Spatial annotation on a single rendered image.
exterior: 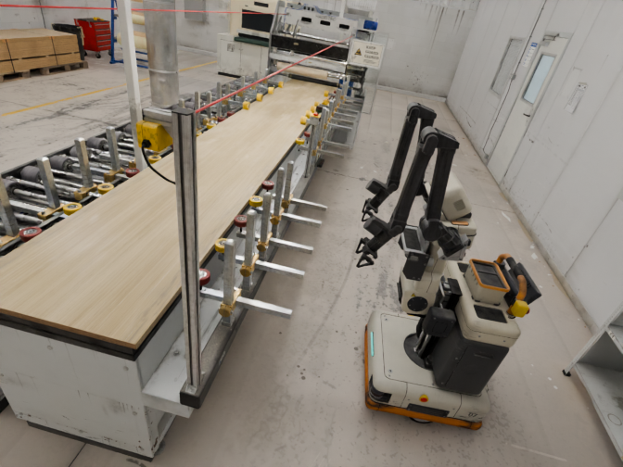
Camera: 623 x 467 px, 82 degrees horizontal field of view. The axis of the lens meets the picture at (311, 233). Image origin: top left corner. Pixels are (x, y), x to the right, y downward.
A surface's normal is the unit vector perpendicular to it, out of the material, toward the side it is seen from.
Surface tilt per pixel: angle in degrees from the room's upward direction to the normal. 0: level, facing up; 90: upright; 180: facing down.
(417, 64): 90
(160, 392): 0
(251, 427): 0
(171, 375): 0
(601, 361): 90
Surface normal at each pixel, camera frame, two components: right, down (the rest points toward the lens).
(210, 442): 0.15, -0.83
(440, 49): -0.18, 0.51
